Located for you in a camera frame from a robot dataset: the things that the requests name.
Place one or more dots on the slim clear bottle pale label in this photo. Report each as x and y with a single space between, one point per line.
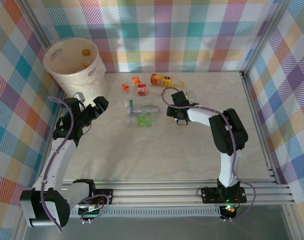
191 95

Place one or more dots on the cream plastic bin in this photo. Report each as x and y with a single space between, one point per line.
74 80

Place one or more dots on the clear bottle bright green label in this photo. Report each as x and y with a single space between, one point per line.
144 120

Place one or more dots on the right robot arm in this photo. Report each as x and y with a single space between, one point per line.
228 170

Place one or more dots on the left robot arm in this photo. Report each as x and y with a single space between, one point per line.
59 162

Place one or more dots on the small clear bottle green band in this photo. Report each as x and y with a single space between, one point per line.
130 103

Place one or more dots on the clear water bottle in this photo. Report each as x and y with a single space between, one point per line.
144 110

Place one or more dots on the orange juice bottle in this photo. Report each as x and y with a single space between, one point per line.
162 80

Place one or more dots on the small orange packet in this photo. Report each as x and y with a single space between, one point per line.
136 80

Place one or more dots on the wide aluminium mounting beam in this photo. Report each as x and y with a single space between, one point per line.
154 195

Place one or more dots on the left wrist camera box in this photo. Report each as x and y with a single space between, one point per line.
79 96

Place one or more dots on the aluminium table edge rail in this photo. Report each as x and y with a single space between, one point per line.
259 125
48 148

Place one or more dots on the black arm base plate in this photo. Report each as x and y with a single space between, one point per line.
209 195
105 196

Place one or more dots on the aluminium frame post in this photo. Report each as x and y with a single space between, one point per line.
36 17
263 37

